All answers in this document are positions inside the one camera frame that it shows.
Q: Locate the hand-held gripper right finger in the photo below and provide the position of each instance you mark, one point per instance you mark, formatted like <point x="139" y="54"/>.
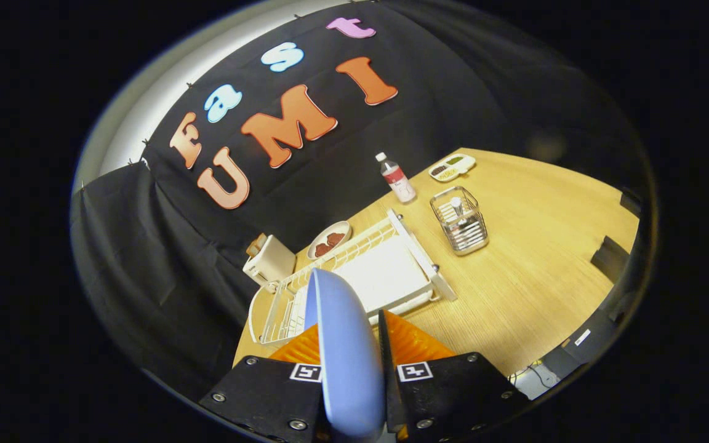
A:
<point x="390" y="394"/>

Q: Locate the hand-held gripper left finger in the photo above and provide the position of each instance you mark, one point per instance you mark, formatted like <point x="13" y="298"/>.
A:
<point x="268" y="394"/>

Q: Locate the blue plate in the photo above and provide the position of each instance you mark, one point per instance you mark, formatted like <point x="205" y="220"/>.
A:
<point x="345" y="357"/>

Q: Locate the white dish rack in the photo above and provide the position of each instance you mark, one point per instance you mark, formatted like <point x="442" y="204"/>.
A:
<point x="385" y="274"/>

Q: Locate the white plate with meat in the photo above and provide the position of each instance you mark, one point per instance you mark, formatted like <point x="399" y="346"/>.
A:
<point x="341" y="227"/>

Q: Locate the white divided dish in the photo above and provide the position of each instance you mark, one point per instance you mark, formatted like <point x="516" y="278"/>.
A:
<point x="468" y="163"/>

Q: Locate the white toaster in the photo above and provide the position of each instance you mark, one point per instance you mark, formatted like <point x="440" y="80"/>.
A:
<point x="271" y="264"/>

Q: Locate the brown toast slice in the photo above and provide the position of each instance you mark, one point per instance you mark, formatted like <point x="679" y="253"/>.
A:
<point x="253" y="247"/>
<point x="261" y="239"/>

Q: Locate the red meat piece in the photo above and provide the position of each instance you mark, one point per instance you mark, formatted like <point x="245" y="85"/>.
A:
<point x="322" y="249"/>
<point x="335" y="238"/>

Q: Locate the black backdrop cloth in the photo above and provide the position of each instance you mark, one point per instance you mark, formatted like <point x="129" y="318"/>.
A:
<point x="145" y="246"/>

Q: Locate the clear bottle with red label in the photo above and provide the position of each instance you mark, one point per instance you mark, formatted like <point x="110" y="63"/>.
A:
<point x="399" y="181"/>

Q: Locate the black bar with white label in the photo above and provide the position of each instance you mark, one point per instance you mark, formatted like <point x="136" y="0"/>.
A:
<point x="594" y="335"/>

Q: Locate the yellow beans heap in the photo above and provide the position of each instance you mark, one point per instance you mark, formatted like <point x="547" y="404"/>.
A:
<point x="448" y="175"/>

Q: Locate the dark brown beans heap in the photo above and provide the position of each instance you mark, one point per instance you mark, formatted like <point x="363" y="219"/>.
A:
<point x="439" y="170"/>

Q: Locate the green beans heap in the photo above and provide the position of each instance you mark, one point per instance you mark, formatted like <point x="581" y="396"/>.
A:
<point x="455" y="160"/>

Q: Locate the black table edge bracket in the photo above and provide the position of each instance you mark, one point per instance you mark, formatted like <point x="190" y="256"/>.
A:
<point x="631" y="202"/>
<point x="610" y="258"/>

